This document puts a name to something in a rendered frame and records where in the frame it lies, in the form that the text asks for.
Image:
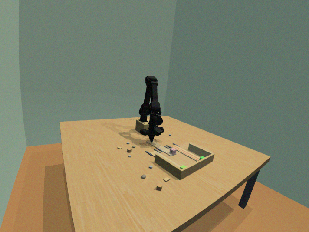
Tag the tan strip with blue stripes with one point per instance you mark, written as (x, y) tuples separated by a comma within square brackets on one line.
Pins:
[(156, 145)]

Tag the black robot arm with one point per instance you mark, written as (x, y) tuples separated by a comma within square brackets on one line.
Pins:
[(153, 108)]

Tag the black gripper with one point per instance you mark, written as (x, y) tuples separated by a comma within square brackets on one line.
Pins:
[(148, 132)]

